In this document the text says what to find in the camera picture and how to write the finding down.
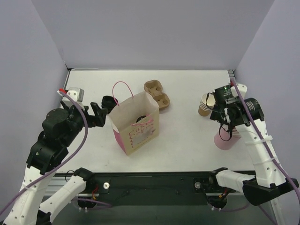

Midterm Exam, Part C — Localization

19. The stack of brown paper cups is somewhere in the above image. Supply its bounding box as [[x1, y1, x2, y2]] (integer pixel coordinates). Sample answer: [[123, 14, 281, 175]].
[[198, 92, 215, 117]]

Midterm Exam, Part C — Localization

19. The cream and pink paper bag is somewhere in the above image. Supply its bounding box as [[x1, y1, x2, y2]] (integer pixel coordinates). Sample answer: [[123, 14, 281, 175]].
[[108, 91, 159, 156]]

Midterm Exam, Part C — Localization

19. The black cup lid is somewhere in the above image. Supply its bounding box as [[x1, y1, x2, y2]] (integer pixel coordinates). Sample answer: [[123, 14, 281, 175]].
[[136, 115, 147, 123]]

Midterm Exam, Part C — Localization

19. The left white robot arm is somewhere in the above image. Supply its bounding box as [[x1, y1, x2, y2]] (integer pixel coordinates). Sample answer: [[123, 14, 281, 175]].
[[2, 102, 107, 225]]

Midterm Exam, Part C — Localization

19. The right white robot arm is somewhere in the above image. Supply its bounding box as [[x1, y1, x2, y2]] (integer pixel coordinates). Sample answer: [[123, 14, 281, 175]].
[[208, 85, 300, 206]]

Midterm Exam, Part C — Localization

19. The stack of black lids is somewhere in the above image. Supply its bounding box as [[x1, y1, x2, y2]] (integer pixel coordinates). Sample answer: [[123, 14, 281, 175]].
[[101, 96, 118, 112]]

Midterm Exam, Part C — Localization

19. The pink cup with straws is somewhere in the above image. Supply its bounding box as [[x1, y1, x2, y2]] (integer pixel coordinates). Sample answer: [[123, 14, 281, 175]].
[[213, 129, 241, 150]]

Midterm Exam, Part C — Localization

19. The brown pulp cup carrier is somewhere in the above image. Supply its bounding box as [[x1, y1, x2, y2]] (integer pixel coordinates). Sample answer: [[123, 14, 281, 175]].
[[144, 80, 170, 110]]

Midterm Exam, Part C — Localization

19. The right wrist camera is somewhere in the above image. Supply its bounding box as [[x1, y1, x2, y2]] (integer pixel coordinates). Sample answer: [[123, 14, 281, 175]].
[[230, 81, 248, 98]]

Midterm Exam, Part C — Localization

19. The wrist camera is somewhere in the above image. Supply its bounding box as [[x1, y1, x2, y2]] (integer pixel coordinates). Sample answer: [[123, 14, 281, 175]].
[[230, 81, 248, 98], [57, 87, 84, 107]]

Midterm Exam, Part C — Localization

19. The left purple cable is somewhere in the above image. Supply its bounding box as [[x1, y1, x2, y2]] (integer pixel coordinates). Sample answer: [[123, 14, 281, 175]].
[[0, 90, 115, 223]]

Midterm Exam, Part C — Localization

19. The purple cable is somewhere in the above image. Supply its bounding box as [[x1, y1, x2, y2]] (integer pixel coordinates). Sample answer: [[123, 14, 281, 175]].
[[220, 79, 300, 225], [0, 90, 115, 223]]

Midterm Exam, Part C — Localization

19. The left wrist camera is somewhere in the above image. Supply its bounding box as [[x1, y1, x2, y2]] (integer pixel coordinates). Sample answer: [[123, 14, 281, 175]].
[[57, 87, 84, 107]]

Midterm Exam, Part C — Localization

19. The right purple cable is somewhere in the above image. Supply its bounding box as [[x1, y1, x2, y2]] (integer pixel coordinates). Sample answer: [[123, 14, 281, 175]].
[[220, 79, 300, 225]]

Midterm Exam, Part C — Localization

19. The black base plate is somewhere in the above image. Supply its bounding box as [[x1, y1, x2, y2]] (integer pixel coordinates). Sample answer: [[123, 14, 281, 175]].
[[79, 172, 233, 208]]

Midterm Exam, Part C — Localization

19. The aluminium frame rail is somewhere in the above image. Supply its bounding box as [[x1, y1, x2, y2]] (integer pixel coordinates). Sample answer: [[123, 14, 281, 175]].
[[228, 69, 286, 225]]

